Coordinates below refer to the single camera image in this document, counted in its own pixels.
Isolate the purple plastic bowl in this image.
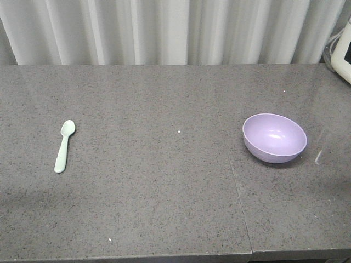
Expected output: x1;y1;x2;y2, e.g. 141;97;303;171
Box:
242;113;308;164

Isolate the pale green plastic spoon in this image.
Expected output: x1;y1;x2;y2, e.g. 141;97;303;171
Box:
54;120;75;173

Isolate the white pleated curtain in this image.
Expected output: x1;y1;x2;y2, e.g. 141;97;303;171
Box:
1;1;350;65

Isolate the white soy milk maker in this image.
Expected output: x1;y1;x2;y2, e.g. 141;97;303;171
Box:
331;18;350;83

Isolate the grey appliance cable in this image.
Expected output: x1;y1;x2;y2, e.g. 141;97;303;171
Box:
322;28;345;72

